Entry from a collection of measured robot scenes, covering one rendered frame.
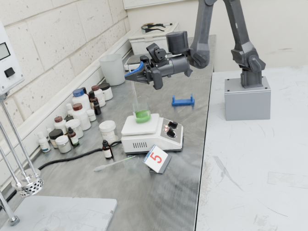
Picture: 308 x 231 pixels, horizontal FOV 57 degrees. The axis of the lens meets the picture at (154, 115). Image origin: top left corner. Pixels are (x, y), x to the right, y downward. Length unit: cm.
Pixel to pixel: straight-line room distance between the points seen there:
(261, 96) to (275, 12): 133
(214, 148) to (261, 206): 27
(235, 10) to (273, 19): 135
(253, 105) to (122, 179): 53
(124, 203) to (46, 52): 80
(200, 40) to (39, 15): 74
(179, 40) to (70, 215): 60
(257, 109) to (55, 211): 74
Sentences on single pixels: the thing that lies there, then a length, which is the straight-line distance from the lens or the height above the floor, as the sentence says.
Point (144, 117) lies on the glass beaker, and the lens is 95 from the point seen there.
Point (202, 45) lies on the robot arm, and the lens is 95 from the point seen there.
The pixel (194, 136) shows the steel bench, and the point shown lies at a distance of 103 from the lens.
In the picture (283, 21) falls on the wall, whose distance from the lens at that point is 235.
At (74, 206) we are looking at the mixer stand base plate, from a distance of 86.
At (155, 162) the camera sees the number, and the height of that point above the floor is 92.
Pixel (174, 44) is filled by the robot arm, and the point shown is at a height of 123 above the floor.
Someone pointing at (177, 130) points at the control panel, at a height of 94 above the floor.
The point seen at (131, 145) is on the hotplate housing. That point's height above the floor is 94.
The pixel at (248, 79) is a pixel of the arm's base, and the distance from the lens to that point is 107.
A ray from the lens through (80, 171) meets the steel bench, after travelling 99.
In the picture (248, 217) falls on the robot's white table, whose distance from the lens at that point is 75.
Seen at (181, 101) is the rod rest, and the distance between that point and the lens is 125.
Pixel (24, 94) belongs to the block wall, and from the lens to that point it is 122.
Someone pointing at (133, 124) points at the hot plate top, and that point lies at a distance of 98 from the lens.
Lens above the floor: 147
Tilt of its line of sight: 28 degrees down
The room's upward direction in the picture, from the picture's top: 11 degrees counter-clockwise
